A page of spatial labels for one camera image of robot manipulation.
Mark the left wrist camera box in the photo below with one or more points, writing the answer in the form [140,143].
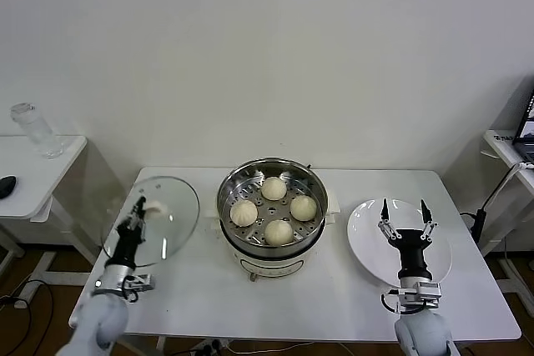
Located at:
[142,283]

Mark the white electric cooker base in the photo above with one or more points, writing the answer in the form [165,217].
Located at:
[271,264]

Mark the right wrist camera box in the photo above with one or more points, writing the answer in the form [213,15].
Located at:
[429,291]

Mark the power strip under table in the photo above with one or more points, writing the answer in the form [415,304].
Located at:
[213,345]

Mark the white round plate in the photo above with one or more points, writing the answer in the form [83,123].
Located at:
[367,235]

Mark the black power adapter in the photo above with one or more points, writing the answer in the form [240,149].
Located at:
[480,227]

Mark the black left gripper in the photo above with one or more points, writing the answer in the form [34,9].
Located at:
[127,243]

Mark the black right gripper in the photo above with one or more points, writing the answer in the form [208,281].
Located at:
[413,252]

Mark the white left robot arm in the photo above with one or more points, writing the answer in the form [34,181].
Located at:
[104,318]

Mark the round glass lid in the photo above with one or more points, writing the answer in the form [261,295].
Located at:
[175,214]

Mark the white side table with bottle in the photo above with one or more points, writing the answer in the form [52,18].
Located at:
[37,172]

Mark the dark shelf object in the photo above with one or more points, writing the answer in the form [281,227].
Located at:
[526,131]

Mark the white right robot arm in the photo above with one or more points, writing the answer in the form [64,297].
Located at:
[421,331]

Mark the clear plastic water bottle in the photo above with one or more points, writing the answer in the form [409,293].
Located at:
[39,135]

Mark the white steamed baozi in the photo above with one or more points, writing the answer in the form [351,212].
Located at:
[274,188]
[303,208]
[278,232]
[244,212]

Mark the white floor power strip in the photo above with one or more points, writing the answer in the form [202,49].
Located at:
[28,291]

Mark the black computer mouse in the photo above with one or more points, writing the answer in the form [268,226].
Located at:
[7,186]

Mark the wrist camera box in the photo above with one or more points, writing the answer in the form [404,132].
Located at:
[142,283]
[429,291]

